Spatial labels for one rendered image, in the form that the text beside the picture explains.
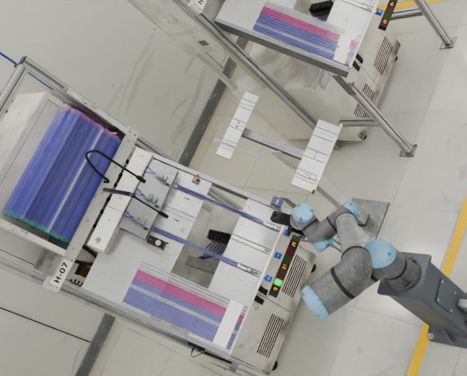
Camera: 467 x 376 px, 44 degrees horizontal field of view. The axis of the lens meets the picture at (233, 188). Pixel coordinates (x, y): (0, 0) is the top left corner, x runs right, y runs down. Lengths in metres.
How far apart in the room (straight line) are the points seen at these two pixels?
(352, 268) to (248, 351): 1.36
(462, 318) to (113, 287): 1.51
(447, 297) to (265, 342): 1.04
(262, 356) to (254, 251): 0.75
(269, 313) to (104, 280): 0.94
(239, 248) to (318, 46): 1.07
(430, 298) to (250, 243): 0.79
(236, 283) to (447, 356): 1.00
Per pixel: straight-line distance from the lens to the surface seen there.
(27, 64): 2.49
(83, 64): 4.22
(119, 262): 2.63
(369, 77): 3.59
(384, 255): 2.20
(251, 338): 3.07
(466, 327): 2.76
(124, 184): 2.62
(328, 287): 1.83
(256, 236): 2.61
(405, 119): 3.56
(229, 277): 2.58
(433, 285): 2.46
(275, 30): 2.98
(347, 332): 3.12
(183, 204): 2.65
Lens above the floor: 2.54
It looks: 38 degrees down
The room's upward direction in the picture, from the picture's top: 54 degrees counter-clockwise
